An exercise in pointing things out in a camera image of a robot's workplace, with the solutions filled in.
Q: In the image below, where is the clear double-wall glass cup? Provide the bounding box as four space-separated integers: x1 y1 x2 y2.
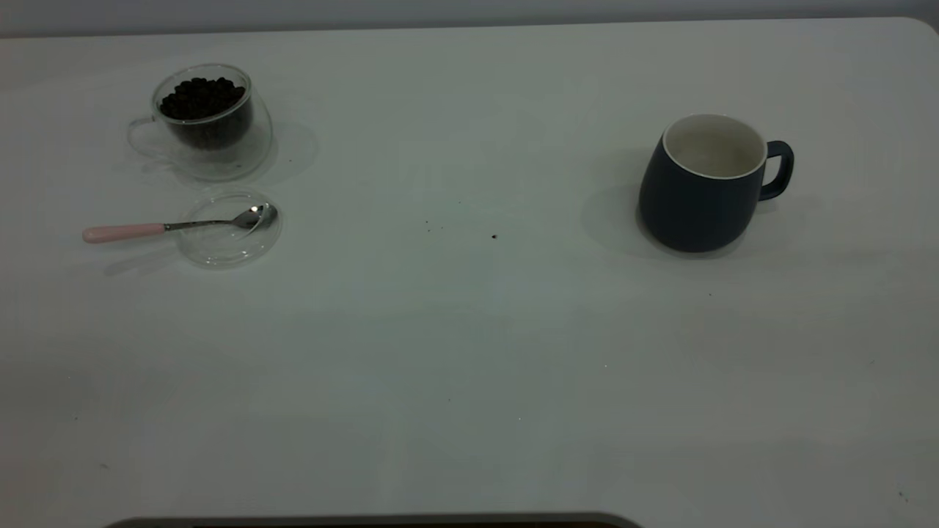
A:
127 63 274 182

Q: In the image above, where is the pink handled metal spoon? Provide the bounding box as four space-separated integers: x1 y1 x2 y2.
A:
82 203 278 244

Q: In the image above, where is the pile of coffee beans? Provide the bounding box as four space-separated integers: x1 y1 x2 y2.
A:
159 76 247 122

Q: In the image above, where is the clear round glass lid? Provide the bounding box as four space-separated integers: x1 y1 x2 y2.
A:
176 188 283 268

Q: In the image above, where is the dark grey ceramic mug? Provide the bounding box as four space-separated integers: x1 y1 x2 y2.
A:
637 113 795 254

